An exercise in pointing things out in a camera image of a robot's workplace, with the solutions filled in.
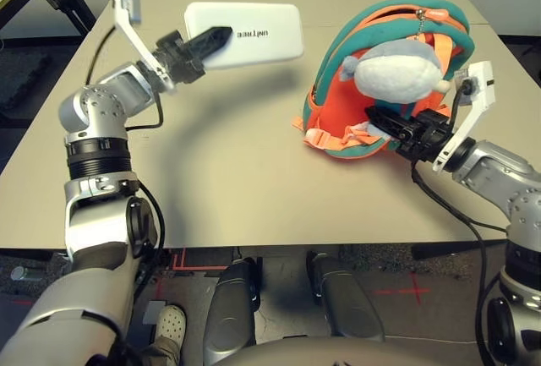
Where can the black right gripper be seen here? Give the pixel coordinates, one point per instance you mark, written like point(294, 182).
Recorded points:
point(427, 135)

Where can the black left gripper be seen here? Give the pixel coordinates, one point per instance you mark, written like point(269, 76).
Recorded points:
point(179, 57)

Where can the orange and teal backpack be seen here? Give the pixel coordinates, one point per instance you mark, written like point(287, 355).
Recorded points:
point(338, 99)

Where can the white pencil case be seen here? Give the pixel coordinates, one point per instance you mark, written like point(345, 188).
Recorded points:
point(270, 53)

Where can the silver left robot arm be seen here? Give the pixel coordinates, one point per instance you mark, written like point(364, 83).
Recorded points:
point(97, 108)

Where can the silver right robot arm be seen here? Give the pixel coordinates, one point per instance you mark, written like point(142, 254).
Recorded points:
point(490, 163)

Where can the black table foot bar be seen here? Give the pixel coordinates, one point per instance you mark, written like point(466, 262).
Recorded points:
point(448, 249)
point(29, 254)

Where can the grey right robot leg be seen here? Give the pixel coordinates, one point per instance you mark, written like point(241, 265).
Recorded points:
point(346, 302)

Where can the grey robot leg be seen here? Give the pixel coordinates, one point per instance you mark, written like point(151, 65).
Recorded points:
point(346, 302)
point(232, 307)

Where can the grey robot torso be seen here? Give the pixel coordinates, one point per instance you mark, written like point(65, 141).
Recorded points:
point(338, 355)

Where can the grey left robot leg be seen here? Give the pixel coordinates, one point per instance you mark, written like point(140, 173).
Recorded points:
point(232, 307)

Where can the grey square floor plate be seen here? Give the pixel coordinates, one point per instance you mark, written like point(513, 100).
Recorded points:
point(153, 312)

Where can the white perforated clog shoe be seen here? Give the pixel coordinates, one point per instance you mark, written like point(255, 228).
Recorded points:
point(172, 323)

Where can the silver cylinder can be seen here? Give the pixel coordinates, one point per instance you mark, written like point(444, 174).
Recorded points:
point(27, 273)

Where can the olive trouser leg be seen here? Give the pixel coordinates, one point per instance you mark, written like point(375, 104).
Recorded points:
point(162, 353)

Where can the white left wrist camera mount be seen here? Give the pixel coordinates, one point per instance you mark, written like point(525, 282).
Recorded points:
point(127, 23)

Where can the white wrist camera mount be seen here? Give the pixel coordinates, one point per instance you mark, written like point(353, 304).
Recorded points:
point(127, 23)
point(482, 87)

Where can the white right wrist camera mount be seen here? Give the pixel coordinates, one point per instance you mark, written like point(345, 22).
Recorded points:
point(482, 87)

